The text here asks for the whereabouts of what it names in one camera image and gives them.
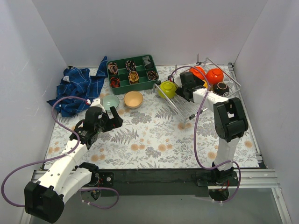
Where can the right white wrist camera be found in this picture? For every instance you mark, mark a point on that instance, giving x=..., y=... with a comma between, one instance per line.
x=177, y=81

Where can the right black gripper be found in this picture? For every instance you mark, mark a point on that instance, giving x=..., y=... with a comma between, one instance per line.
x=183, y=91

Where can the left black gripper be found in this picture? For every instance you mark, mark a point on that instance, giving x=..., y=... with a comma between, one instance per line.
x=111, y=122

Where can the black brown bowl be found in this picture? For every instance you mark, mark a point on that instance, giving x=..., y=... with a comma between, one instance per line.
x=221, y=89

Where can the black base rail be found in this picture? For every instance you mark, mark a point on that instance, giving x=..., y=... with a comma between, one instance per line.
x=168, y=182

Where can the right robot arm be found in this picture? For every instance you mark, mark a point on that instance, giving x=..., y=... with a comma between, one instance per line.
x=229, y=120

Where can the yellow bowl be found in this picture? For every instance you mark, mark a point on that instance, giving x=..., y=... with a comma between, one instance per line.
x=205, y=85

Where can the metal dish rack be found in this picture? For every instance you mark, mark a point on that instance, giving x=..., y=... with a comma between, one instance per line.
x=187, y=110

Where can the yellow ties bottom middle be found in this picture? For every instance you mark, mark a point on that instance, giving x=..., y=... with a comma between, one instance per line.
x=133, y=77

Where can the beige bowl with drawing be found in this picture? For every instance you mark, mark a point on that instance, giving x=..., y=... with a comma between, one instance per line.
x=133, y=99

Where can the orange bowl rear left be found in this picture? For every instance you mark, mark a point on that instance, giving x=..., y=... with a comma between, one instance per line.
x=198, y=73

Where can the blue plaid cloth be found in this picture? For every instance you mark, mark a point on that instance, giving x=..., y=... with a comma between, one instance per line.
x=79, y=83

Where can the pale green ribbed bowl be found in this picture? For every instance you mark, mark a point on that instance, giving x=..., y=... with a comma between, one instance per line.
x=109, y=101

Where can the green compartment tray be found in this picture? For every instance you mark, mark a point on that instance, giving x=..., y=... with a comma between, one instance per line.
x=120, y=69

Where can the orange bowl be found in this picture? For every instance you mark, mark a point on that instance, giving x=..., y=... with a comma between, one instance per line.
x=198, y=73
x=214, y=76

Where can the red black ties bottom left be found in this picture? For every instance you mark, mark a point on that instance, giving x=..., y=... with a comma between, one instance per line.
x=114, y=82

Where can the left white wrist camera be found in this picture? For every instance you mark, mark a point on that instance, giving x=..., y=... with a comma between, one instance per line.
x=95, y=103

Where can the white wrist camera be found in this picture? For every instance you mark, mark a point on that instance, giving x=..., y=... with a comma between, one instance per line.
x=177, y=81
x=95, y=103

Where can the brown ties bottom right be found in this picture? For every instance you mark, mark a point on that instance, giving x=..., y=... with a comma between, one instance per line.
x=152, y=75

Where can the lime green bowl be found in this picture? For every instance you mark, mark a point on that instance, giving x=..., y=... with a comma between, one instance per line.
x=168, y=88

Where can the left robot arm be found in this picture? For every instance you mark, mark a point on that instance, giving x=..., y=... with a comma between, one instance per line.
x=46, y=198

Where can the orange bowl rear right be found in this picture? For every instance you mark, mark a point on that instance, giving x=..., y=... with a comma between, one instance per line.
x=214, y=76

